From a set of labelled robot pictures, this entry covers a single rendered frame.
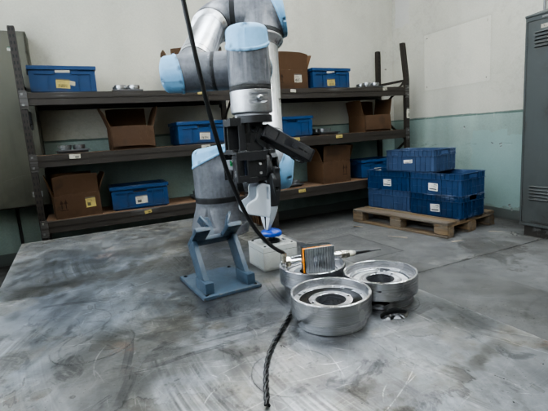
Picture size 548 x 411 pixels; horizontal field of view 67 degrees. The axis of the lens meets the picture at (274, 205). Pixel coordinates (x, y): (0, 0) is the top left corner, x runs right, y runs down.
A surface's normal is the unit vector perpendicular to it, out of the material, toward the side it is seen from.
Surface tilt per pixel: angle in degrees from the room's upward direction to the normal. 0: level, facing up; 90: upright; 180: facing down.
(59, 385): 0
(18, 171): 90
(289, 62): 94
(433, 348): 0
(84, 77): 90
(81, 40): 90
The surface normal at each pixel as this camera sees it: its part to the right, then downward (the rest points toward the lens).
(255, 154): 0.44, 0.12
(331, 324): -0.12, 0.18
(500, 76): -0.90, 0.14
